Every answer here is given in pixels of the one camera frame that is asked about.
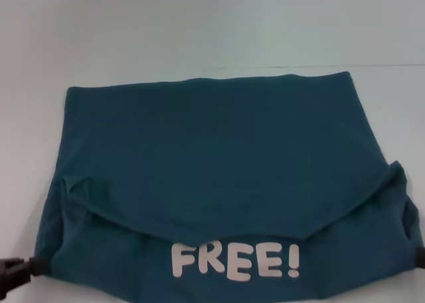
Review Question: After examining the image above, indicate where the blue t-shirt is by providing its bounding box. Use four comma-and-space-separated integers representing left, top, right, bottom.
33, 70, 425, 303

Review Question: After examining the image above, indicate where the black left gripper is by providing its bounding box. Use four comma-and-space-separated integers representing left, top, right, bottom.
0, 255, 50, 286

